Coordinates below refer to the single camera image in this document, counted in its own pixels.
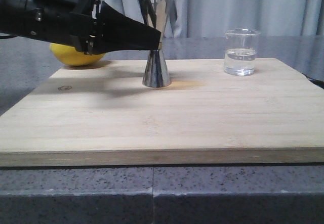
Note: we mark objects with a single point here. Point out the yellow lemon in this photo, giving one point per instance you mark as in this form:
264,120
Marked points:
70,56

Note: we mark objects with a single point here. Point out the light wooden cutting board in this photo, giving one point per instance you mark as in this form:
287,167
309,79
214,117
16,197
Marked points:
105,116

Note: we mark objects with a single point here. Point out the clear glass beaker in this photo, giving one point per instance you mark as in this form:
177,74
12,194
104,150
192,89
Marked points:
241,46

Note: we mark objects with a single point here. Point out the grey curtain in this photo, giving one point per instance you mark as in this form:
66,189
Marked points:
211,18

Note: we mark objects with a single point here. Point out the silver steel jigger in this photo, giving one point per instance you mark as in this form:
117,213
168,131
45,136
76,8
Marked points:
155,14

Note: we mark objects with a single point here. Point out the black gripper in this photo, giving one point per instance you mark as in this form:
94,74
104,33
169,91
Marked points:
71,23

